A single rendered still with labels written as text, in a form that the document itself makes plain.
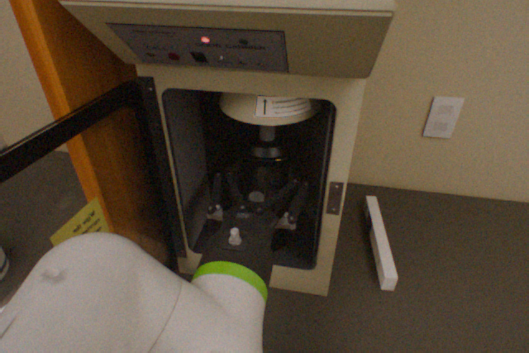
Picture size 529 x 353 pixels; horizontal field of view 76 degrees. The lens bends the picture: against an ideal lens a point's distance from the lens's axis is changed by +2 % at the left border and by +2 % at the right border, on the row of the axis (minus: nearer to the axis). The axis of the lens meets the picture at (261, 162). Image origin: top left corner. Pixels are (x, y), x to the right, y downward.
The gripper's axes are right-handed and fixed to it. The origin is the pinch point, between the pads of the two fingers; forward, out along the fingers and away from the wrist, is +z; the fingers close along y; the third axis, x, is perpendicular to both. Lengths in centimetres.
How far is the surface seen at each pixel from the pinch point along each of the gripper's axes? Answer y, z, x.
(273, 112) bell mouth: -1.7, -4.6, -13.4
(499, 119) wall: -54, 36, 3
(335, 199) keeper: -12.5, -6.8, 0.4
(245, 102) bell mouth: 2.8, -3.8, -14.3
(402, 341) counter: -27.6, -13.4, 26.3
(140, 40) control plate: 12.4, -13.8, -25.3
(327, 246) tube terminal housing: -12.5, -6.6, 11.7
